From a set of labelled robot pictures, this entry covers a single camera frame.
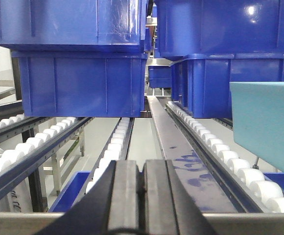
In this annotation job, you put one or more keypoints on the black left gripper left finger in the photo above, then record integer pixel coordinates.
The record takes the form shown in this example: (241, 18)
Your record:
(109, 208)

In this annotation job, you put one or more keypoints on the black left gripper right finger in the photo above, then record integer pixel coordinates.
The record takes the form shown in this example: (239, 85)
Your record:
(169, 209)

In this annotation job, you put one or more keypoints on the light blue plastic bin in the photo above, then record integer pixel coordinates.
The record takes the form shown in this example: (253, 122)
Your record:
(258, 119)

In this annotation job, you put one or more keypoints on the dark blue bin below shelf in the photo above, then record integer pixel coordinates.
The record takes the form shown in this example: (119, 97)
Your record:
(67, 196)

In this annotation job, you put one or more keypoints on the dark blue bin lower right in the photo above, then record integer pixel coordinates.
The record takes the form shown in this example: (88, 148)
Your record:
(201, 81)

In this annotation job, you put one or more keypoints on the dark blue bin lower left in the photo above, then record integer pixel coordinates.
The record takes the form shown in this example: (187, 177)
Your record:
(81, 84)

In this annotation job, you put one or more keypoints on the distant dark blue bin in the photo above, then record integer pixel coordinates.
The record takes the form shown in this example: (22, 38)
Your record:
(160, 76)

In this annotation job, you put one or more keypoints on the dark blue bin upper left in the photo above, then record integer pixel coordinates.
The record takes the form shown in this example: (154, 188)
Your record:
(73, 25)

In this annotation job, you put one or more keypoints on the dark blue bin upper right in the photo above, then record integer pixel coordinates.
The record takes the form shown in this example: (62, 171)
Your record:
(219, 26)

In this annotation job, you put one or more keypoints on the steel divider rail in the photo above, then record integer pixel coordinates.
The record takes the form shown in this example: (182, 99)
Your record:
(192, 172)

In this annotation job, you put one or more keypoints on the white roller track rail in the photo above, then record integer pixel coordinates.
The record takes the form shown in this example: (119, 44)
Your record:
(112, 153)
(244, 184)
(10, 127)
(27, 157)

